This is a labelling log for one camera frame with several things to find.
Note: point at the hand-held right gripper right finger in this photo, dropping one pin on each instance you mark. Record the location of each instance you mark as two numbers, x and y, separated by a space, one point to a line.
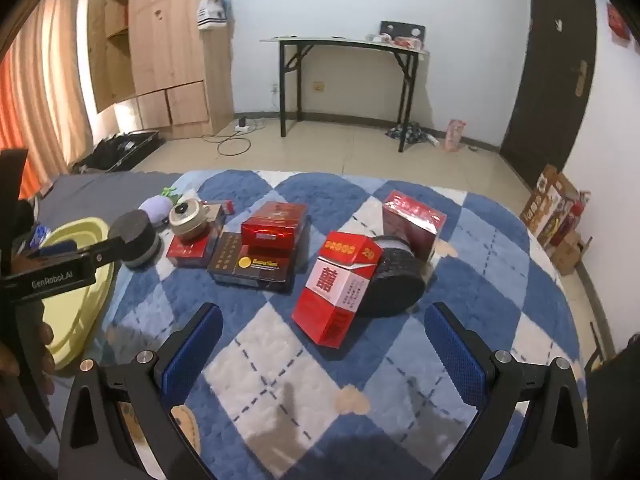
455 355

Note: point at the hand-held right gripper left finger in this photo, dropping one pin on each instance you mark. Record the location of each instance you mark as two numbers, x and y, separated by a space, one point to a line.
192 355

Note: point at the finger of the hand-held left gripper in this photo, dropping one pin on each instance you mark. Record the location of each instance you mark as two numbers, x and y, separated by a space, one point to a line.
55 250
107 251

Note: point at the black round sponge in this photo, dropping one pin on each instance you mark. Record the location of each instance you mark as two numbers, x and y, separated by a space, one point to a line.
137 245

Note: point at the pale yellow plastic basin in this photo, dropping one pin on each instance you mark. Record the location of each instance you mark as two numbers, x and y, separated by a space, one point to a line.
75 300

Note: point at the red box with barcode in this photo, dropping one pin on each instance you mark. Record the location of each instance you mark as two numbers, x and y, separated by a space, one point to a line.
186 252

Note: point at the beige round jar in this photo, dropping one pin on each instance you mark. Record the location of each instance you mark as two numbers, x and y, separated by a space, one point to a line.
187 217

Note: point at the black textured round box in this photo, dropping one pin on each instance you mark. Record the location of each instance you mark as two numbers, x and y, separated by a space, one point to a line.
395 285

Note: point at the dark box gold circle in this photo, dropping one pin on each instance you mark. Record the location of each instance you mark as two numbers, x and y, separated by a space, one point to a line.
250 270

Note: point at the dark red box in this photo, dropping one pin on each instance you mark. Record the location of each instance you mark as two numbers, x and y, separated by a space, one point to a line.
417 230

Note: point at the large red and white box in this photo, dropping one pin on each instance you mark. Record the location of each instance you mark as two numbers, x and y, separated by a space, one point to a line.
335 300

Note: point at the shiny red box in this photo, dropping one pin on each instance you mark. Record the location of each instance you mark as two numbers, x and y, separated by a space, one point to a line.
272 227

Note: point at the person's left hand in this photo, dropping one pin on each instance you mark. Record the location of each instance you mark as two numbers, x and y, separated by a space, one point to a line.
47 345

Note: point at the light blue case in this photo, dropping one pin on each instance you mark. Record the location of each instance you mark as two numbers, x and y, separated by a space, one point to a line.
40 234

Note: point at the blue and white plaid blanket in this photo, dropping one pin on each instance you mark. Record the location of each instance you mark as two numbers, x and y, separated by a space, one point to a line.
280 350

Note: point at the black equipment case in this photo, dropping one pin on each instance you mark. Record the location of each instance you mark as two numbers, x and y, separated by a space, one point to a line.
115 152

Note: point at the plain cardboard box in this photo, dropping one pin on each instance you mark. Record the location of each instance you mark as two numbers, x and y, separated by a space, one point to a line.
567 255

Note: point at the orange curtain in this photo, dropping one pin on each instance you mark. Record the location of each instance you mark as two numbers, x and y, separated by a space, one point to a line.
45 85

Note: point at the printed carton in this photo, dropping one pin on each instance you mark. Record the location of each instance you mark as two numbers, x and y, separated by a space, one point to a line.
545 200

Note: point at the white power strip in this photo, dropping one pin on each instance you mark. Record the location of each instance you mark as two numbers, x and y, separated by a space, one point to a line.
242 126

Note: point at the pink plastic bag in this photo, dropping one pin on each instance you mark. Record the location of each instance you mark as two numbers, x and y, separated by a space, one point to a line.
455 135

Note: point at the wooden wardrobe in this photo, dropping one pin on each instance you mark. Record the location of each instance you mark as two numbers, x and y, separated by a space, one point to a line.
170 35

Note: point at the dark patterned cloth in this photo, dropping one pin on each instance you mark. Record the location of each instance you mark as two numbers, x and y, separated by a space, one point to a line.
407 132

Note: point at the dark brown door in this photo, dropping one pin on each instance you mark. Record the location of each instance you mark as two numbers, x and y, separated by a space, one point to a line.
545 85

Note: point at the black folding table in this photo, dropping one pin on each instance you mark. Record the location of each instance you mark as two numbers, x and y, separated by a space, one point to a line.
345 42

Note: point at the red and white bag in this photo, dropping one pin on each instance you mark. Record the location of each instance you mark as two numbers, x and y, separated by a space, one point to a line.
405 40

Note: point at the red wall decoration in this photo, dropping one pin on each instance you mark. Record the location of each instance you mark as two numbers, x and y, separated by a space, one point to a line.
620 20

